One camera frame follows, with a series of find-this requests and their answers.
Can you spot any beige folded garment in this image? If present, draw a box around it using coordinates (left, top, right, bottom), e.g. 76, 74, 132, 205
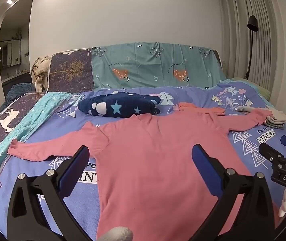
263, 109, 286, 130

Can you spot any teal quilted blanket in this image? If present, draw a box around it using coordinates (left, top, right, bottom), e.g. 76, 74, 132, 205
0, 92, 71, 215

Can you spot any pink long-sleeve shirt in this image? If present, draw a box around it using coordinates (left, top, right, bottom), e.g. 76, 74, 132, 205
8, 109, 275, 241

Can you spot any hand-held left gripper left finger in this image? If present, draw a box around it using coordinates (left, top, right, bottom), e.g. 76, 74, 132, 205
7, 145, 101, 241

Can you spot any small grey garment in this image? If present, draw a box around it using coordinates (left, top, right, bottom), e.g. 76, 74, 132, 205
237, 105, 256, 113

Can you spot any beige clothes pile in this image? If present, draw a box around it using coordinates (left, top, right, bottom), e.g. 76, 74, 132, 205
30, 56, 52, 92

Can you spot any black floor lamp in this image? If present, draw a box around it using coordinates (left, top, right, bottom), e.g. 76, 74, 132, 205
244, 15, 259, 81

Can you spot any purple printed bedspread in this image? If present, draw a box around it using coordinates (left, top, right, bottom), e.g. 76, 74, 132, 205
0, 82, 286, 241

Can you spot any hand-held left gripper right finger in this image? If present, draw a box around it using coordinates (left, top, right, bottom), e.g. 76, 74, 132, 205
192, 144, 277, 241

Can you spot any person's left hand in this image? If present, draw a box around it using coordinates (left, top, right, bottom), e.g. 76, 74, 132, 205
100, 227, 134, 241

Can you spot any navy star print fleece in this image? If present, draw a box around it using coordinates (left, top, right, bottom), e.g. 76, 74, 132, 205
77, 92, 161, 118

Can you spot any person's right hand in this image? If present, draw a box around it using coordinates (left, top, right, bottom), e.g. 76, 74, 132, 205
278, 188, 286, 218

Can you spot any navy deer print cushion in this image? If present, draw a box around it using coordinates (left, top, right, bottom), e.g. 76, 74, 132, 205
0, 93, 48, 176
48, 49, 95, 92

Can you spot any teal heart print sheet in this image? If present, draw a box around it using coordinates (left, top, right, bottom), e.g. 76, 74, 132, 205
91, 42, 227, 89

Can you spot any blue fluffy blanket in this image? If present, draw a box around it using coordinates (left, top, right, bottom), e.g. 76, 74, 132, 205
0, 83, 37, 113

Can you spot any white pleated curtain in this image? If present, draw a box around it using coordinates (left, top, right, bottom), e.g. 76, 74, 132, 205
217, 0, 286, 121

